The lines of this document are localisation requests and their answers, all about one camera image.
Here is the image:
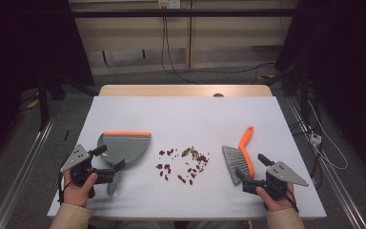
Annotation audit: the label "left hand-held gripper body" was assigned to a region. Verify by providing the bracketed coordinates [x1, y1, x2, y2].
[59, 144, 117, 198]

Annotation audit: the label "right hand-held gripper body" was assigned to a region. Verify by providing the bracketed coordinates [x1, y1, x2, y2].
[241, 160, 310, 202]

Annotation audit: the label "grey dustpan with orange edge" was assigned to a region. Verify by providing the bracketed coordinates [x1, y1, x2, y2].
[96, 131, 152, 197]

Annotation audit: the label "orange brush with grey bristles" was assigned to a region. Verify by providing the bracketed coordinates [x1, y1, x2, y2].
[221, 125, 255, 187]

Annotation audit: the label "red beans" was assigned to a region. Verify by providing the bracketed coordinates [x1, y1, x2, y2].
[154, 146, 211, 186]

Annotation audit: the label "person's right hand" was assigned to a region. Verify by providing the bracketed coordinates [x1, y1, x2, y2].
[255, 182, 297, 214]

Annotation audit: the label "person's left hand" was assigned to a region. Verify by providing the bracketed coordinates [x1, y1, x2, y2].
[62, 170, 99, 208]

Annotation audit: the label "white power strip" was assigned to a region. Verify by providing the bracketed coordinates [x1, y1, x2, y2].
[309, 133, 323, 146]

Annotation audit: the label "black metal stand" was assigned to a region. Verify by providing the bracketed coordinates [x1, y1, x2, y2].
[37, 71, 67, 132]
[266, 60, 312, 128]

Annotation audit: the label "wooden table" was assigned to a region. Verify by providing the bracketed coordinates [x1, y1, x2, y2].
[98, 84, 274, 97]

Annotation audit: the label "dark curtain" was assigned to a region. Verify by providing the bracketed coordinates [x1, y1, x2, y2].
[274, 0, 366, 184]
[0, 0, 95, 166]

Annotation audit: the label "black horizontal metal bar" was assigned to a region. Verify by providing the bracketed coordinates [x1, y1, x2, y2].
[71, 9, 299, 18]

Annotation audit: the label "right hand-held gripper black cable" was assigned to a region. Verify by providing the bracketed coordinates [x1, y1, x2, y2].
[284, 187, 299, 214]

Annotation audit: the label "hand-held gripper black cable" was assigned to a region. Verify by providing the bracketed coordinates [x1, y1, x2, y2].
[284, 187, 299, 214]
[57, 171, 74, 205]

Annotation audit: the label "black floor cables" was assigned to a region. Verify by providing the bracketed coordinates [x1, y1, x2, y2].
[294, 94, 324, 189]

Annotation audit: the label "left hand-held gripper black cable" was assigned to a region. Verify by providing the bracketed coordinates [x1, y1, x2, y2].
[57, 171, 74, 205]

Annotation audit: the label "aluminium floor rail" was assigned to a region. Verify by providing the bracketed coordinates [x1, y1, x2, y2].
[0, 104, 62, 229]
[285, 96, 366, 229]

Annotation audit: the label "white floor cable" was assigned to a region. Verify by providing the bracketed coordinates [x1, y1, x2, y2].
[308, 99, 349, 171]

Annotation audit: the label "black wall cable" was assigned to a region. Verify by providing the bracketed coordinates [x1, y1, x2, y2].
[164, 15, 275, 76]
[160, 15, 201, 85]

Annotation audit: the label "white wall socket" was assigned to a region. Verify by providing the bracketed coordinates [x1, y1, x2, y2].
[157, 0, 181, 10]

